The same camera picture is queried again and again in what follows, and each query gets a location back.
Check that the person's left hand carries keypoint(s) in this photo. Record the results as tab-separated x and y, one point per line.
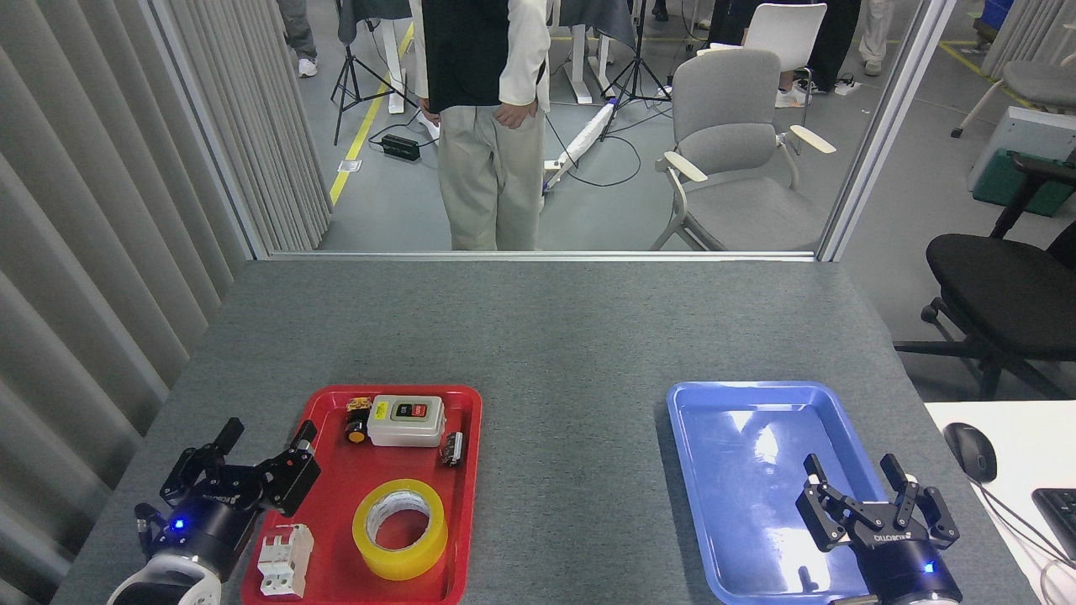
515	113

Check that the green box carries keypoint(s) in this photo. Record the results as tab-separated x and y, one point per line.
1000	181

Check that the white stand on wheels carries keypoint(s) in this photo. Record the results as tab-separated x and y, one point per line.
584	139

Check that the silver post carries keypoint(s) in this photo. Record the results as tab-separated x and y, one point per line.
887	126
210	134

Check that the silver horizontal rail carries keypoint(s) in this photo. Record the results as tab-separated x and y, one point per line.
538	255

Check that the grey upholstered chair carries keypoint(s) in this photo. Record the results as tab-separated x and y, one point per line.
1038	84

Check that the background person in beige trousers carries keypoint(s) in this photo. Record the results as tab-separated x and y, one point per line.
876	34

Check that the black keyboard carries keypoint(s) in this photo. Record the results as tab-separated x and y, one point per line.
1061	517

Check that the pale grey box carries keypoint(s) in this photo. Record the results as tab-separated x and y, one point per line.
1025	130

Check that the grey armchair with white armrests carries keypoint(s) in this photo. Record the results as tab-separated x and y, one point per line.
740	151

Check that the white side table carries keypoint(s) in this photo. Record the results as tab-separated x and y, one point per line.
1034	445

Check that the grey vertical blinds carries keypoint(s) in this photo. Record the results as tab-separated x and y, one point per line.
84	210

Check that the blue plastic tray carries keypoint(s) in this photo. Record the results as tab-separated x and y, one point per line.
740	470

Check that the small black electrical component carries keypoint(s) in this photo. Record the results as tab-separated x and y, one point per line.
452	449

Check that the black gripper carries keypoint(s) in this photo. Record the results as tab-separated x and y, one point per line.
210	525
908	571

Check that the white plastic chair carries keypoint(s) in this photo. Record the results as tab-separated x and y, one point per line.
786	29

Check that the white two-button switch box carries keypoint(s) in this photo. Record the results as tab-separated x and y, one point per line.
405	428

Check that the black tripod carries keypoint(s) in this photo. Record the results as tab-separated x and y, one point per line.
636	76
350	80

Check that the white circuit breaker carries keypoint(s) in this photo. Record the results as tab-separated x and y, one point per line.
286	561

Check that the person's right hand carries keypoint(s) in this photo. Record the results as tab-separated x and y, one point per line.
429	109

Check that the yellow tape roll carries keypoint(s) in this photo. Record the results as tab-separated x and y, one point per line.
378	559

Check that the black push button orange cap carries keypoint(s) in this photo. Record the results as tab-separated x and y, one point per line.
356	428

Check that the black office chair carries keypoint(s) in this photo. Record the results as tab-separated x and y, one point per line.
1000	294

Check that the background person in dark trousers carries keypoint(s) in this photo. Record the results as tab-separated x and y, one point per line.
298	29

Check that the black computer mouse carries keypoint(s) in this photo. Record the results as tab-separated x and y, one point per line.
971	452

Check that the red plastic tray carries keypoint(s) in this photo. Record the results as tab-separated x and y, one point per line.
336	496

